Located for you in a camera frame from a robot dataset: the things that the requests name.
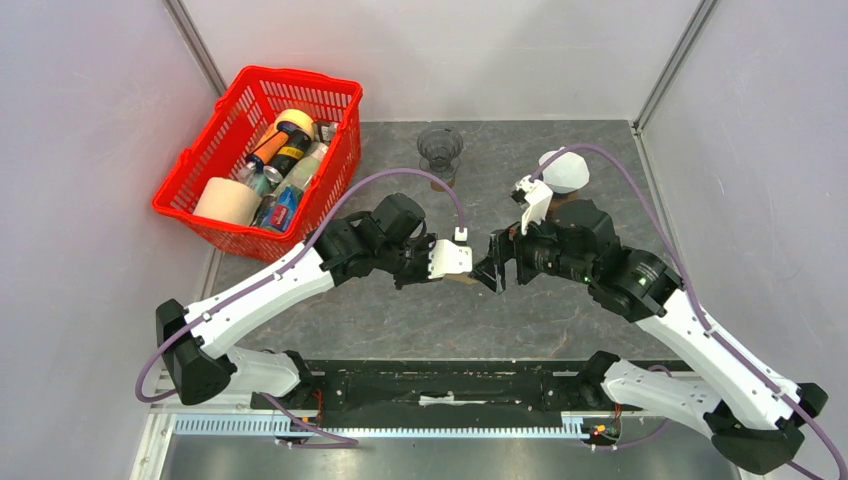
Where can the yellow tape roll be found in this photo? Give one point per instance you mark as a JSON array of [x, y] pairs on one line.
[[291, 120]]

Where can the small glass with brown band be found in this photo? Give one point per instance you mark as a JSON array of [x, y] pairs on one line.
[[440, 184]]

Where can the red plastic basket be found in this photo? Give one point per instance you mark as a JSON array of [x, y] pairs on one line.
[[257, 96]]

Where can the brown wooden ring holder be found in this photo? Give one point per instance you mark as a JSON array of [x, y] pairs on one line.
[[558, 200]]

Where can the grey transparent dripper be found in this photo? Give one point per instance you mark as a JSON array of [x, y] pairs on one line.
[[439, 149]]

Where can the brown paper coffee filter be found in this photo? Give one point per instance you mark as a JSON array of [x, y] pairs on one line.
[[465, 278]]

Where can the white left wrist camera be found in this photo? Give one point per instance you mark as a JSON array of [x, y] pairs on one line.
[[450, 257]]

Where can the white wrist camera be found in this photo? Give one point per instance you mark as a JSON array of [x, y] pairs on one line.
[[450, 257], [534, 197]]

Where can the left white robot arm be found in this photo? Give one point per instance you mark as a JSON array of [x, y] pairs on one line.
[[198, 343]]

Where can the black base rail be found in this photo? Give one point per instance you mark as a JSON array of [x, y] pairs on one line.
[[461, 394]]

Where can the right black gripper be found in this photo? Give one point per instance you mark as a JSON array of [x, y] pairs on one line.
[[502, 246]]

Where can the orange black bottle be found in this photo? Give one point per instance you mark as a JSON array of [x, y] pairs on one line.
[[280, 150]]

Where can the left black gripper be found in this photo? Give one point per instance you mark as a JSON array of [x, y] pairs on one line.
[[422, 276]]

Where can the clear plastic bottle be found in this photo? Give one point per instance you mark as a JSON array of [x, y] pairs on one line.
[[299, 178]]

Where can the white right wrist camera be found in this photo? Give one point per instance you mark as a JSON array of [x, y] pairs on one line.
[[534, 197]]

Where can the white paper coffee filter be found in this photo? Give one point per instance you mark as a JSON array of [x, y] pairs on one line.
[[567, 174]]

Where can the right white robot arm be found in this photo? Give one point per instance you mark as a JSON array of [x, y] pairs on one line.
[[752, 415]]

